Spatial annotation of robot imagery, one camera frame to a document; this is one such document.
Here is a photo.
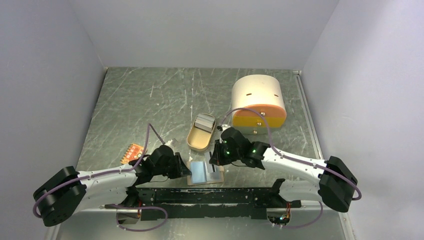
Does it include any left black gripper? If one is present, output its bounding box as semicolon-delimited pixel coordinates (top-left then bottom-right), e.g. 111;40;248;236
153;151;192;179

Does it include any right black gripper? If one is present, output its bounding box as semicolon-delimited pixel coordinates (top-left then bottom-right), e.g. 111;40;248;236
209;139;243;166

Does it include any tan card holder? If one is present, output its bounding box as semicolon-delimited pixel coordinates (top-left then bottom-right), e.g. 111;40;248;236
187;161;225;186

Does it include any tan oval tray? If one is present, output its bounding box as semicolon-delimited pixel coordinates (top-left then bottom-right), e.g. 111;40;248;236
186;116;217;152

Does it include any grey credit card stack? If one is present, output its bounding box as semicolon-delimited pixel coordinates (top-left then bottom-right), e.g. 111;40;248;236
194;113;216;132

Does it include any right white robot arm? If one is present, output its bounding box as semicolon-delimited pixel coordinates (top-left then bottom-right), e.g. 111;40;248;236
209;127;359;213

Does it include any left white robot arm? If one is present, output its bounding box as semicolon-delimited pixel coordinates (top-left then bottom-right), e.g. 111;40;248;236
33;145;192;227

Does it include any orange patterned card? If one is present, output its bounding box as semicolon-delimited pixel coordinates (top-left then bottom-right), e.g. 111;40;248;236
120;143;144;164

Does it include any cream orange drawer box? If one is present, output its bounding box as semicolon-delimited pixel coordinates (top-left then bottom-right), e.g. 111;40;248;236
231;74;287;135

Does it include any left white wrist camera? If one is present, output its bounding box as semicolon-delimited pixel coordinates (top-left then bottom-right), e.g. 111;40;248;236
165;138;179;148

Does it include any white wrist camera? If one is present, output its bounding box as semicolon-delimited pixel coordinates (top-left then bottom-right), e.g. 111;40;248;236
165;138;179;148
216;124;231;132

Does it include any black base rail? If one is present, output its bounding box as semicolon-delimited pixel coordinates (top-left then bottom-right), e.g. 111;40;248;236
118;178;302;221

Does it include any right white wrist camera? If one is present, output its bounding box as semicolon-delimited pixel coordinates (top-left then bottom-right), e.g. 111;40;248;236
216;124;231;132

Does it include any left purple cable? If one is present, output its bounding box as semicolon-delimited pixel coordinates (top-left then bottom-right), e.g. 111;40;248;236
32;123;169;233

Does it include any purple cable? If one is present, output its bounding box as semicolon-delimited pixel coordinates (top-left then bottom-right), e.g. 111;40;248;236
32;123;169;233
220;107;363;230

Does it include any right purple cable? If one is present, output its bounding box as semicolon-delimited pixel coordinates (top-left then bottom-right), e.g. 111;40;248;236
220;107;363;230

